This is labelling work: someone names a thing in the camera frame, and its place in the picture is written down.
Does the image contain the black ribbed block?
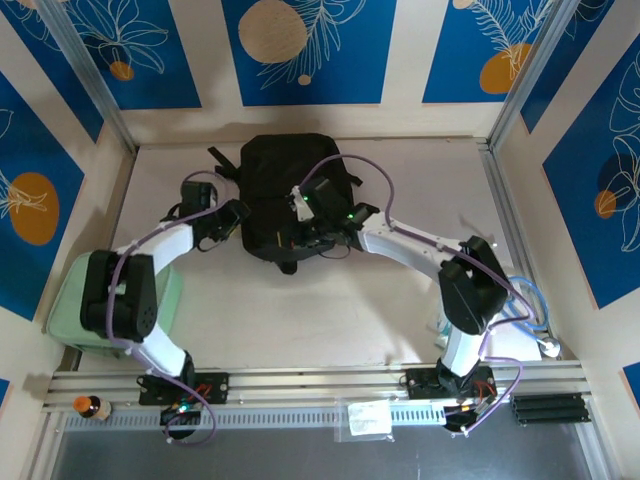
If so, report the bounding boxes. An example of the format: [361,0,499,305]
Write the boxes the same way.
[509,393,587,427]

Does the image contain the clear bag with paper label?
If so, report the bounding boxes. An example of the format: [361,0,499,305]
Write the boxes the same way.
[333,397,396,444]

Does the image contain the black backpack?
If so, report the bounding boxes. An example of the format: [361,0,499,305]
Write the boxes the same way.
[207,132,364,275]

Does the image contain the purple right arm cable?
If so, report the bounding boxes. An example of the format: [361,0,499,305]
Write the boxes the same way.
[302,153,526,439]

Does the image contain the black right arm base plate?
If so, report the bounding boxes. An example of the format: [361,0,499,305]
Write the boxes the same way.
[405,367,494,401]

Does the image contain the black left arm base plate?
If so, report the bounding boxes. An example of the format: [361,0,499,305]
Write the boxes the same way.
[138,372,230,406]

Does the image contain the long aluminium table rail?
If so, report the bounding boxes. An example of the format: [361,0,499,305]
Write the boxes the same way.
[42,362,591,414]

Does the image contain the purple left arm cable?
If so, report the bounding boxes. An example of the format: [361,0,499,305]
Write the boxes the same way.
[107,170,237,447]

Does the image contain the small electronics board with wires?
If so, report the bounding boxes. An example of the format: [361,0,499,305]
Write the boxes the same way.
[159,401,204,427]
[443,399,490,431]

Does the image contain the short aluminium table rail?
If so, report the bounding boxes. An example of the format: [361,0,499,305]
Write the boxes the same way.
[477,137,579,364]

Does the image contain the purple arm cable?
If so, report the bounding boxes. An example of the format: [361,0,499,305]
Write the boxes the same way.
[107,170,237,447]
[302,153,526,439]

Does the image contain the grey slotted cable duct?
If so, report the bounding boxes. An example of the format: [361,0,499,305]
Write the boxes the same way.
[63,407,449,431]

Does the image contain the aluminium frame post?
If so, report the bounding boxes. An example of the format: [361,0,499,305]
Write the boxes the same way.
[37,0,139,154]
[487,0,574,149]

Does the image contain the white right camera bracket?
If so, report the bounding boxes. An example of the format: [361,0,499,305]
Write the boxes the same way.
[286,184,315,223]

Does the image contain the blue tube stethoscope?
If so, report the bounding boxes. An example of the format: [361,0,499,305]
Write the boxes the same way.
[492,241,564,359]

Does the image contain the mint green zip pouch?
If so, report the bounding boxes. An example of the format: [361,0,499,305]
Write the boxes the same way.
[45,252,184,361]

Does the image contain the brown bottle orange cap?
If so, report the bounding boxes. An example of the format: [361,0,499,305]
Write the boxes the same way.
[73,394,114,422]

